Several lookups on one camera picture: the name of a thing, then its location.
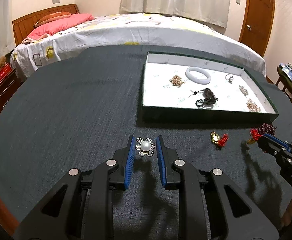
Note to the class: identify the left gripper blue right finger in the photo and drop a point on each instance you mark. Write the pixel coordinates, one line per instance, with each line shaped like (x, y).
(161, 162)

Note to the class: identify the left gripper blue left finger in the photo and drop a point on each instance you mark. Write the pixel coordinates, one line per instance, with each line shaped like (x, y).
(129, 161)

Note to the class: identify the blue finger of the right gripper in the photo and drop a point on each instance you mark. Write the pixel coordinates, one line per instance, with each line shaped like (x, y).
(267, 145)
(274, 139)

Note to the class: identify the dark red bead mala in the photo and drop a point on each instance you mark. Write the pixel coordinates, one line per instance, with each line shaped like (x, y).
(266, 129)

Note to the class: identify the long red tassel charm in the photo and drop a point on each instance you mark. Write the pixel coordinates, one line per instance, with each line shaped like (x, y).
(255, 135)

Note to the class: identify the pearl flower brooch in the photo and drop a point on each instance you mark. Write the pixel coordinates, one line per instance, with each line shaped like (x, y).
(145, 147)

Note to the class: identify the small red tassel charm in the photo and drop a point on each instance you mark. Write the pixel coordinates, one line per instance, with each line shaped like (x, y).
(219, 141)

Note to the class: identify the silver crystal tassel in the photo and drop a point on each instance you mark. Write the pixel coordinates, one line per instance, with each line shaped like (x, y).
(243, 91)

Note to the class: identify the silver pearl ring pendant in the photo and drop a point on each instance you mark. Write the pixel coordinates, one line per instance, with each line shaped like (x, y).
(229, 78)

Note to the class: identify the white jade bangle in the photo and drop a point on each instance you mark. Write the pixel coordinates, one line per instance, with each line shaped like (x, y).
(198, 75)

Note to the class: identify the dark grey table cloth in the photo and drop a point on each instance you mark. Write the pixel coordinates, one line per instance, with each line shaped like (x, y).
(63, 136)

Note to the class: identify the green shallow tray box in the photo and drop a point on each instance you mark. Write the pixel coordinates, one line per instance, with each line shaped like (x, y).
(168, 95)

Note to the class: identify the wooden door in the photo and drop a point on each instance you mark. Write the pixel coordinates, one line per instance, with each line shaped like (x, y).
(257, 24)

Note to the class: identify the bed with white sheet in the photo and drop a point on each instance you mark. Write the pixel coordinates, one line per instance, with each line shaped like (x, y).
(131, 29)

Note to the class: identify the wooden nightstand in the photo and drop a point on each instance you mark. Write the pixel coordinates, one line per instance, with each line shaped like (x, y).
(8, 86)

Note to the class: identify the red box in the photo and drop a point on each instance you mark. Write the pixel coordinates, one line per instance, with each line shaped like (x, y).
(5, 71)

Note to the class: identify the pink pillow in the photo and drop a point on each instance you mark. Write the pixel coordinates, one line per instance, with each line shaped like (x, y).
(51, 28)

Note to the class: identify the orange pillow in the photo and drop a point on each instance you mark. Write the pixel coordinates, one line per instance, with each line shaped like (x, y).
(52, 17)

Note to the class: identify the wooden headboard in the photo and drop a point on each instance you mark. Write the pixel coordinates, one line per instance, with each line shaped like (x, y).
(24, 25)

